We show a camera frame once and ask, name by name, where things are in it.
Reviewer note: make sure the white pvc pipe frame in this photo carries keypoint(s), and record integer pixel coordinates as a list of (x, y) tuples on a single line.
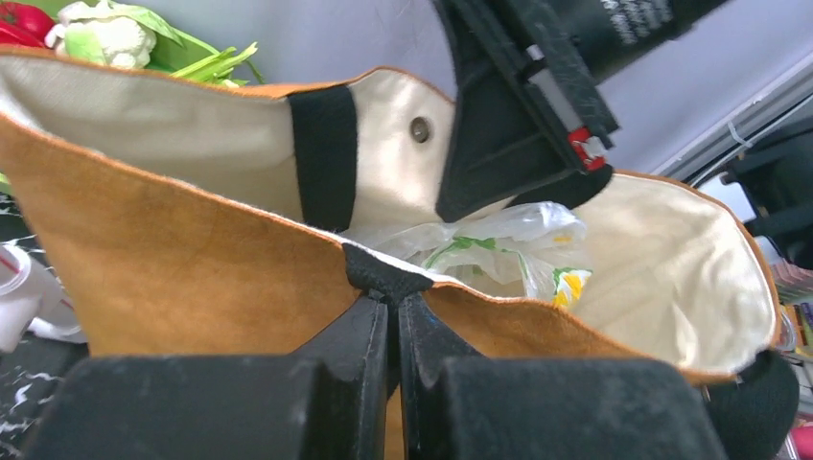
[(33, 300)]

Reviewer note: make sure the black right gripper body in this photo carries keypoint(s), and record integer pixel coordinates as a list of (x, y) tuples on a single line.
[(530, 124)]

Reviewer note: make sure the clear lemon print plastic bag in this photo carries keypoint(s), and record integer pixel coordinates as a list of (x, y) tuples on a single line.
[(534, 250)]

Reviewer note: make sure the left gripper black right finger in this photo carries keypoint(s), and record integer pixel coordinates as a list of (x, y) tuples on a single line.
[(459, 404)]

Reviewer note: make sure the orange canvas tote bag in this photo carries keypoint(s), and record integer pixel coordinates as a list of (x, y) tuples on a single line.
[(186, 218)]

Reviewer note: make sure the green beans bunch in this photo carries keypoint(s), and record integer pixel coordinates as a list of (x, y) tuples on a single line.
[(218, 69)]

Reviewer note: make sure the aluminium table frame rail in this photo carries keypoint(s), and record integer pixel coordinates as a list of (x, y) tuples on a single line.
[(767, 109)]

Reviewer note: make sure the cauliflower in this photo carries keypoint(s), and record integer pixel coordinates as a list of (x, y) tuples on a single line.
[(109, 33)]

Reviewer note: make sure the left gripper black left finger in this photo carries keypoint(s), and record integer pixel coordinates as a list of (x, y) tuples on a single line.
[(326, 400)]

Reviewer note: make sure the red bell pepper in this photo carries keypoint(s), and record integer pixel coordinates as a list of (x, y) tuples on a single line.
[(24, 25)]

